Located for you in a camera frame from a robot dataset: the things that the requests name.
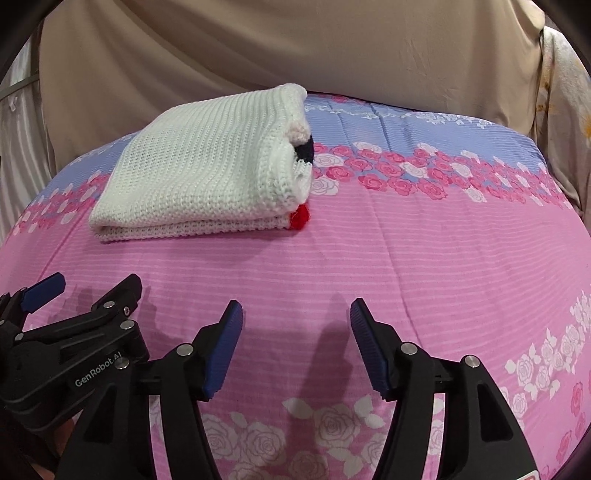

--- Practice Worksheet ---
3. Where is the white curtain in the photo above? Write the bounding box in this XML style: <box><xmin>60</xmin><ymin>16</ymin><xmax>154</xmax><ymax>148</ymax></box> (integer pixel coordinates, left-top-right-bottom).
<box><xmin>0</xmin><ymin>37</ymin><xmax>58</xmax><ymax>243</ymax></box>

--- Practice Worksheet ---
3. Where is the white knit striped sweater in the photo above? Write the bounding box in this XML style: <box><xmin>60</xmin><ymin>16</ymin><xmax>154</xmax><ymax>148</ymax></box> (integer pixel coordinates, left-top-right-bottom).
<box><xmin>88</xmin><ymin>83</ymin><xmax>315</xmax><ymax>244</ymax></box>

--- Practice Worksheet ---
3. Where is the pale floral cloth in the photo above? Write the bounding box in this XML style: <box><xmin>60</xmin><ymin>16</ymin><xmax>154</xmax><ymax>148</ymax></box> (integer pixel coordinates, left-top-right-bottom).
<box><xmin>531</xmin><ymin>25</ymin><xmax>591</xmax><ymax>232</ymax></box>

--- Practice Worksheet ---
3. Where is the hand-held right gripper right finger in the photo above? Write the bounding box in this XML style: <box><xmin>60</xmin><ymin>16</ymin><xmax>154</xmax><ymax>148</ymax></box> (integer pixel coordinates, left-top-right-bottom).
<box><xmin>349</xmin><ymin>298</ymin><xmax>539</xmax><ymax>480</ymax></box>

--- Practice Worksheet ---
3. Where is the pink floral bedsheet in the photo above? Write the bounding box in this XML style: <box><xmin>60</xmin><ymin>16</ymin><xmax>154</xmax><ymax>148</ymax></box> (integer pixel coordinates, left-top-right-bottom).
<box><xmin>0</xmin><ymin>90</ymin><xmax>591</xmax><ymax>480</ymax></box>

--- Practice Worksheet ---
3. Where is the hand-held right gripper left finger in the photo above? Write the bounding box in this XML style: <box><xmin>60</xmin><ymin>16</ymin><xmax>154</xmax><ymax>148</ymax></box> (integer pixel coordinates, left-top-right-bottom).
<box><xmin>54</xmin><ymin>299</ymin><xmax>245</xmax><ymax>480</ymax></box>

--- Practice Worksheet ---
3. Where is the beige backdrop cloth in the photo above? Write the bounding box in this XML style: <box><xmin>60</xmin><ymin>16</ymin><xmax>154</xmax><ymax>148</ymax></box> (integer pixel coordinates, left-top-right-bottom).
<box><xmin>39</xmin><ymin>0</ymin><xmax>557</xmax><ymax>162</ymax></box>

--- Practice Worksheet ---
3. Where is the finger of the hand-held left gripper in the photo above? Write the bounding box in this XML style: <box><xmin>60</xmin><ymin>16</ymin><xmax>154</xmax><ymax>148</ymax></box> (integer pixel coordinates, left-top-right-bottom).
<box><xmin>0</xmin><ymin>272</ymin><xmax>66</xmax><ymax>326</ymax></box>
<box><xmin>14</xmin><ymin>274</ymin><xmax>144</xmax><ymax>354</ymax></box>

